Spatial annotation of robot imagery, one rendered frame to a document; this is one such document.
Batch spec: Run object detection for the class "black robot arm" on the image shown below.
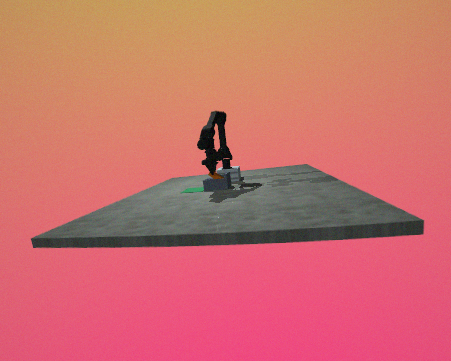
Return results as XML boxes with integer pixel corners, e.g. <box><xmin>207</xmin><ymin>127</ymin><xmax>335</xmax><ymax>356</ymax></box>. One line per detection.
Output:
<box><xmin>197</xmin><ymin>111</ymin><xmax>232</xmax><ymax>169</ymax></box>

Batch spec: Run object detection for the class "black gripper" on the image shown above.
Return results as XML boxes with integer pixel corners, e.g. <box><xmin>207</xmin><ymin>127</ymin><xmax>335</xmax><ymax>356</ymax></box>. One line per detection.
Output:
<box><xmin>201</xmin><ymin>148</ymin><xmax>221</xmax><ymax>175</ymax></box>

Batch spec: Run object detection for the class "orange l-shaped part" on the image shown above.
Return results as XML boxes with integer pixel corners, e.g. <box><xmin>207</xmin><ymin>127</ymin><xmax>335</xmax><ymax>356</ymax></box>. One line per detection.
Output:
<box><xmin>208</xmin><ymin>172</ymin><xmax>224</xmax><ymax>179</ymax></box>

